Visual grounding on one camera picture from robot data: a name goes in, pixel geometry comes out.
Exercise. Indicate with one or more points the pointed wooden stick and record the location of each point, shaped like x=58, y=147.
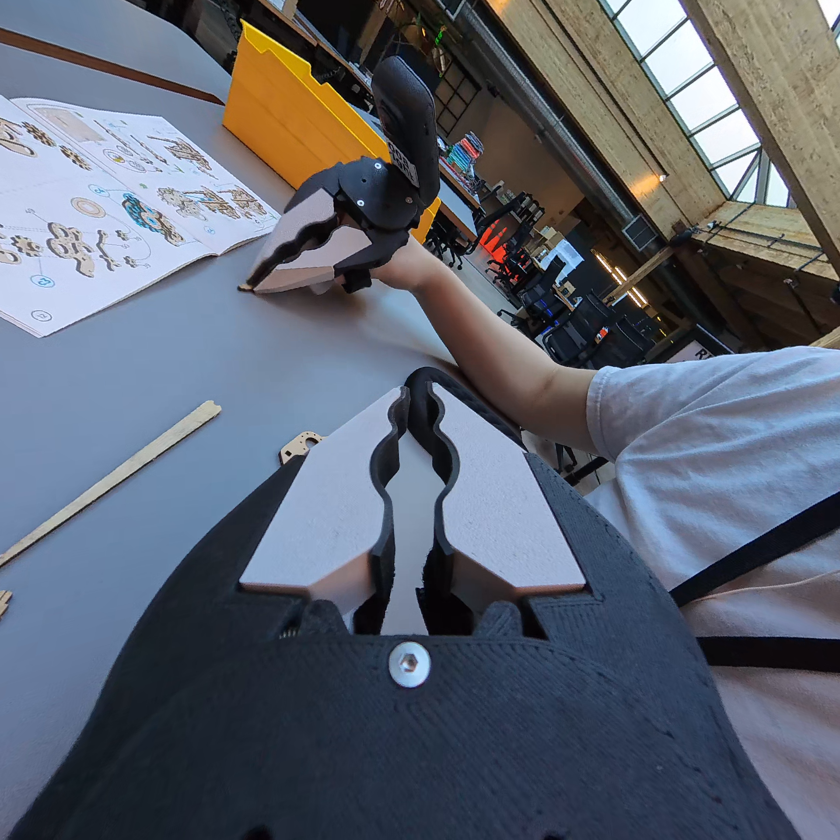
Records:
x=111, y=482

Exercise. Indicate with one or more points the open instruction booklet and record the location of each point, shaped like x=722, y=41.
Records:
x=118, y=229

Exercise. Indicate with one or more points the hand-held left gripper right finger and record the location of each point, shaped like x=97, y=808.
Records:
x=505, y=518

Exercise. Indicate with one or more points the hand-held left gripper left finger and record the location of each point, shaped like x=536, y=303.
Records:
x=328, y=512

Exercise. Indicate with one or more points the perforated wooden plate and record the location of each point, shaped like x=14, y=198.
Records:
x=298, y=449

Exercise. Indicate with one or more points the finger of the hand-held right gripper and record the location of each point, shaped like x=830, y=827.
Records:
x=321, y=262
x=305, y=216

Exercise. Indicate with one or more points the yellow plastic bin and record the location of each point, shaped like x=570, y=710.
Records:
x=282, y=111

